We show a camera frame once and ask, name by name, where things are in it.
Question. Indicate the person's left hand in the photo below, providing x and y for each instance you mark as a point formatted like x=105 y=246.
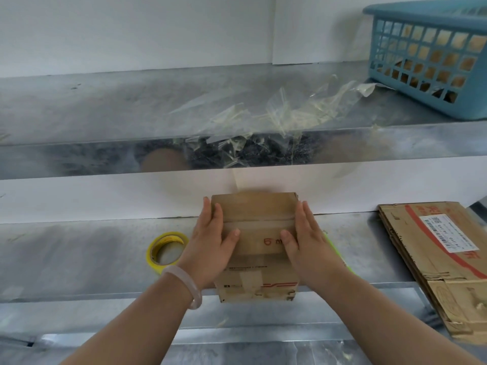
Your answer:
x=205 y=254

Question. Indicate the person's right hand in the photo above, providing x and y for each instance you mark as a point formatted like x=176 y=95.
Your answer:
x=315 y=258

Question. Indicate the green utility knife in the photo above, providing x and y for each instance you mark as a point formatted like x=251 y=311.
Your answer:
x=338 y=253

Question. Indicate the yellow tape roll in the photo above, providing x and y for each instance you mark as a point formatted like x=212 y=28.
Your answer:
x=151 y=256

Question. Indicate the large red-printed cardboard box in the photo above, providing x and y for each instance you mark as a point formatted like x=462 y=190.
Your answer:
x=258 y=209

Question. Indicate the white-labelled cardboard box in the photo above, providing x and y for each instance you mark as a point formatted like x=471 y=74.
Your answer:
x=403 y=231

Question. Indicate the person's left forearm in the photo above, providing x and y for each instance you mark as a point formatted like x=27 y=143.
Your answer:
x=133 y=330

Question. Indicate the person's right forearm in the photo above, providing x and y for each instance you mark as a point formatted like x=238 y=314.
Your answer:
x=388 y=326

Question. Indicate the pile of clear tape scraps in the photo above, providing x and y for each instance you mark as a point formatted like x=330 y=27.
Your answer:
x=296 y=114

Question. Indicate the blue plastic basket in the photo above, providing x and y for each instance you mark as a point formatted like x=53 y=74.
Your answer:
x=468 y=106

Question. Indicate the pile of assorted small items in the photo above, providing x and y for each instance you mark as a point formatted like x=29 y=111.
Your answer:
x=437 y=55

